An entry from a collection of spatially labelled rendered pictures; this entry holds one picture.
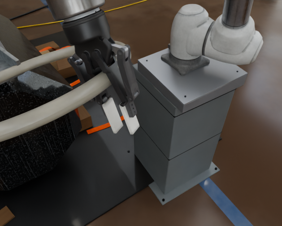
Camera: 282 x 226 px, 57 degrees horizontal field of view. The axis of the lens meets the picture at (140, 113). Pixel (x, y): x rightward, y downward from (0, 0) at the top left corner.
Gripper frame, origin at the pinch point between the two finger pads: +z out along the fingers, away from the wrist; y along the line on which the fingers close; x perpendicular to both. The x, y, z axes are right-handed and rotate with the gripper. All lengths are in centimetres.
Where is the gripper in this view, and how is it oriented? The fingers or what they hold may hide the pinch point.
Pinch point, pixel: (121, 116)
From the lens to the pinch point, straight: 53.0
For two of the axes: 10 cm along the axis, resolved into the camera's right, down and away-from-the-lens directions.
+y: -8.3, -0.1, 5.5
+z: 2.9, 8.4, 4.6
